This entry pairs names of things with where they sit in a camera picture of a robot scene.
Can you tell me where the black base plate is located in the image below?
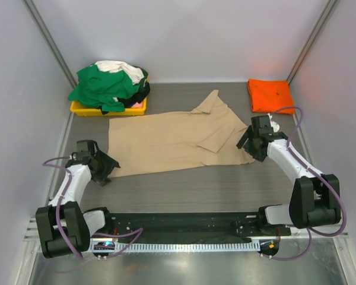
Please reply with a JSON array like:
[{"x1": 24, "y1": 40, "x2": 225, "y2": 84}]
[{"x1": 98, "y1": 211, "x2": 291, "y2": 244}]

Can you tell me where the right aluminium frame post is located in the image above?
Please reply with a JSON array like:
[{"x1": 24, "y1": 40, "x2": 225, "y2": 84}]
[{"x1": 287, "y1": 0, "x2": 340, "y2": 85}]

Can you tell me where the left aluminium frame post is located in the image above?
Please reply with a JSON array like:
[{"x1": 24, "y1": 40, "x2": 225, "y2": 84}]
[{"x1": 22, "y1": 0, "x2": 77, "y2": 87}]

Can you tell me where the black t shirt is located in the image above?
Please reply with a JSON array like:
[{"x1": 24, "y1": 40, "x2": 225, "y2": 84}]
[{"x1": 97, "y1": 83, "x2": 150, "y2": 115}]

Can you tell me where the slotted cable duct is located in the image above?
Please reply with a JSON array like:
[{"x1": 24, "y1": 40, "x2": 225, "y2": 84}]
[{"x1": 88, "y1": 240, "x2": 260, "y2": 254}]

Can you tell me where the yellow plastic bin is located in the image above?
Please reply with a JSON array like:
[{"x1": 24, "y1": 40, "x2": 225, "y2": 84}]
[{"x1": 70, "y1": 77, "x2": 151, "y2": 117}]

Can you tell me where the green t shirt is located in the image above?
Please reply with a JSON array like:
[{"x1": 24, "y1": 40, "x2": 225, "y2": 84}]
[{"x1": 68, "y1": 64, "x2": 145, "y2": 112}]

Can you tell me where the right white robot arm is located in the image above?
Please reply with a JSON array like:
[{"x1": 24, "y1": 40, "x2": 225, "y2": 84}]
[{"x1": 237, "y1": 115, "x2": 342, "y2": 235}]

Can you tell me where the pink garment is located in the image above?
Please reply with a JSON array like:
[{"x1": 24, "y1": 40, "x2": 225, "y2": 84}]
[{"x1": 131, "y1": 102, "x2": 144, "y2": 109}]

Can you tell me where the folded orange t shirt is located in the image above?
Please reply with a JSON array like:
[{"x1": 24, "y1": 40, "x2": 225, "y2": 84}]
[{"x1": 247, "y1": 79, "x2": 295, "y2": 115}]

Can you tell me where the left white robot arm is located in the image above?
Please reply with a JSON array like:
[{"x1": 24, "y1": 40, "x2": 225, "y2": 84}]
[{"x1": 35, "y1": 140, "x2": 120, "y2": 258}]

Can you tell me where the white t shirt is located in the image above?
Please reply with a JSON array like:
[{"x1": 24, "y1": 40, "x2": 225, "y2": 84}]
[{"x1": 95, "y1": 60, "x2": 147, "y2": 85}]

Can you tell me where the beige t shirt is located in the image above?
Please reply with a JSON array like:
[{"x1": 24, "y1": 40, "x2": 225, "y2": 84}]
[{"x1": 108, "y1": 90, "x2": 254, "y2": 178}]

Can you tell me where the aluminium frame post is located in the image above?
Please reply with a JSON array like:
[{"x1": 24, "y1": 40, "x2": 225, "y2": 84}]
[
  {"x1": 22, "y1": 0, "x2": 77, "y2": 87},
  {"x1": 287, "y1": 0, "x2": 340, "y2": 85}
]

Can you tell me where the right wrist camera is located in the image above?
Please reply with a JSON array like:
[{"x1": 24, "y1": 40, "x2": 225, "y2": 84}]
[{"x1": 268, "y1": 113, "x2": 280, "y2": 132}]

